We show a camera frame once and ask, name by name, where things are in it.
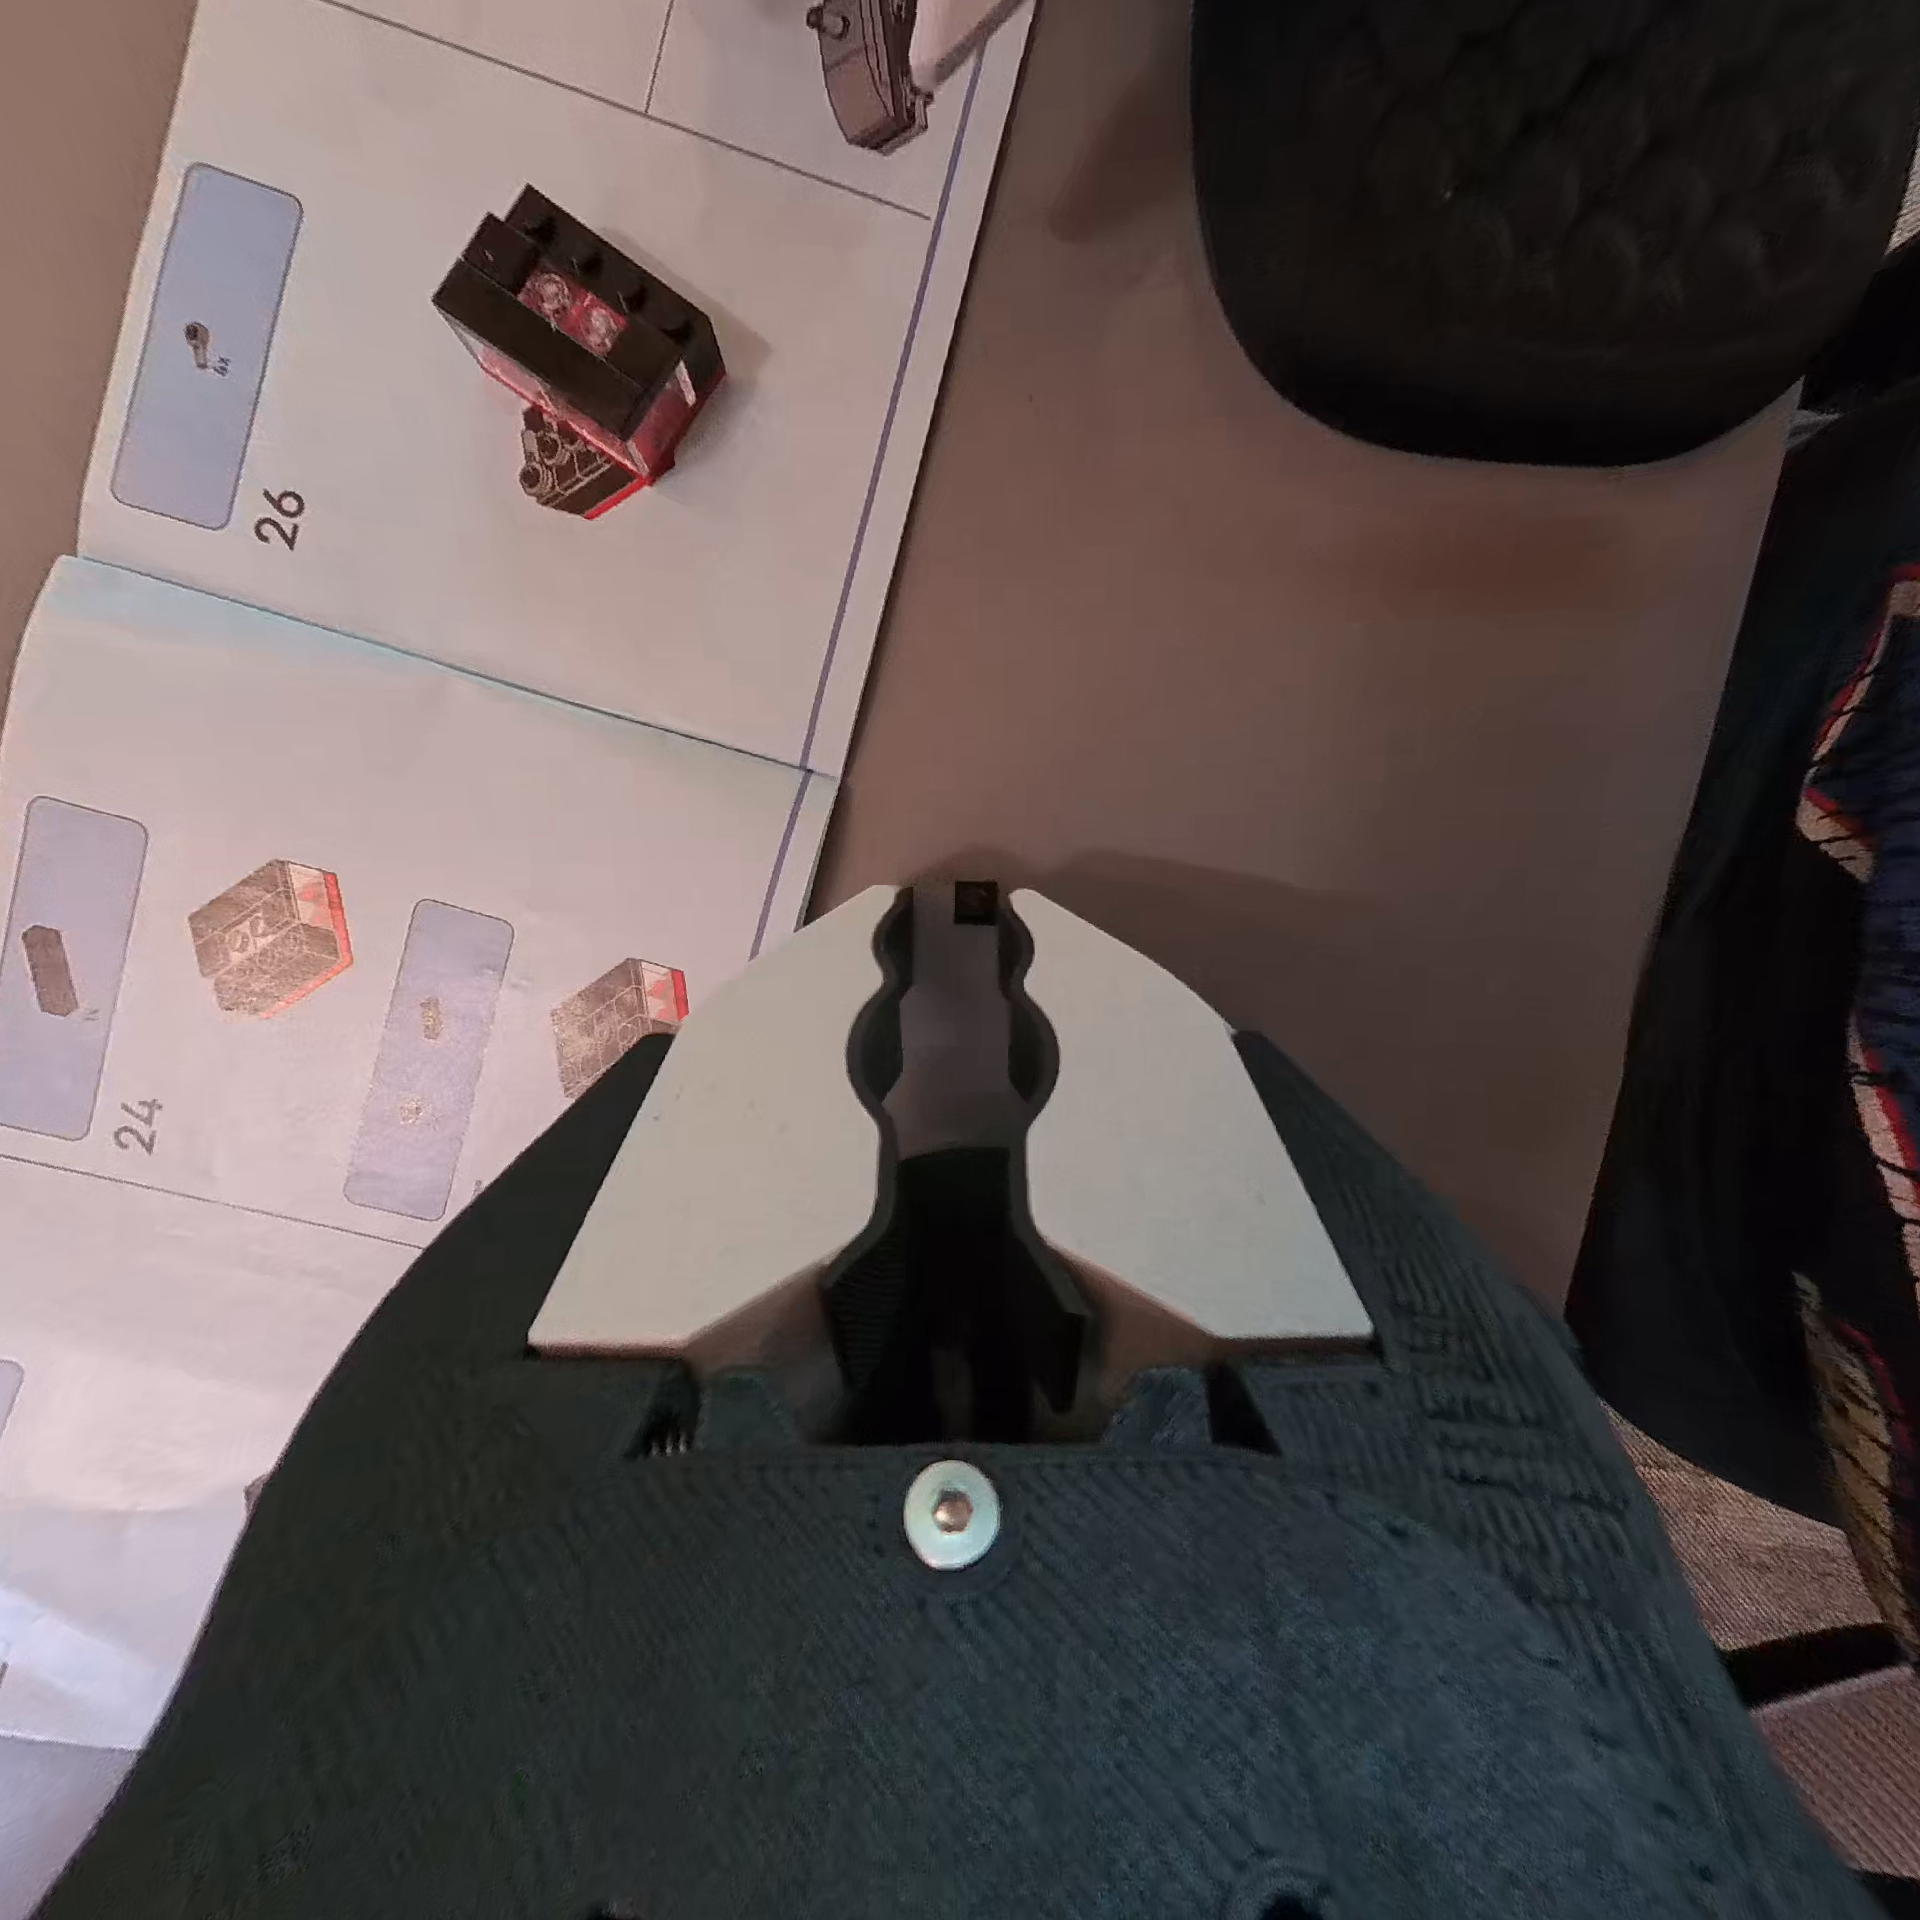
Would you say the grey desk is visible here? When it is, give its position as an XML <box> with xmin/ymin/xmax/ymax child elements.
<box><xmin>0</xmin><ymin>0</ymin><xmax>1808</xmax><ymax>1920</ymax></box>

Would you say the person's black printed shirt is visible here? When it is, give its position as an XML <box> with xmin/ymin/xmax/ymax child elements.
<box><xmin>1568</xmin><ymin>270</ymin><xmax>1920</xmax><ymax>1622</ymax></box>

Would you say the black cushion pad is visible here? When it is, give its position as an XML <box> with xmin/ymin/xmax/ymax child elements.
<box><xmin>1190</xmin><ymin>0</ymin><xmax>1920</xmax><ymax>470</ymax></box>

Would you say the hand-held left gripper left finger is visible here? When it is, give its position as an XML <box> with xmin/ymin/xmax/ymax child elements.
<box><xmin>528</xmin><ymin>884</ymin><xmax>917</xmax><ymax>1414</ymax></box>

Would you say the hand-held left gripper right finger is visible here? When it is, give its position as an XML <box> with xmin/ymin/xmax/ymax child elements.
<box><xmin>997</xmin><ymin>887</ymin><xmax>1374</xmax><ymax>1414</ymax></box>

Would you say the open white instruction booklet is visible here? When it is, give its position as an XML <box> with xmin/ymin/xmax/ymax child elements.
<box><xmin>0</xmin><ymin>0</ymin><xmax>1039</xmax><ymax>1758</ymax></box>

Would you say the small red black brick assembly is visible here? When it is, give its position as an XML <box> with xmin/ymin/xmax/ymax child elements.
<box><xmin>431</xmin><ymin>182</ymin><xmax>730</xmax><ymax>524</ymax></box>

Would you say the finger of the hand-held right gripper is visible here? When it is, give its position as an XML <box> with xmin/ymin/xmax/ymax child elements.
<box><xmin>902</xmin><ymin>0</ymin><xmax>1039</xmax><ymax>88</ymax></box>

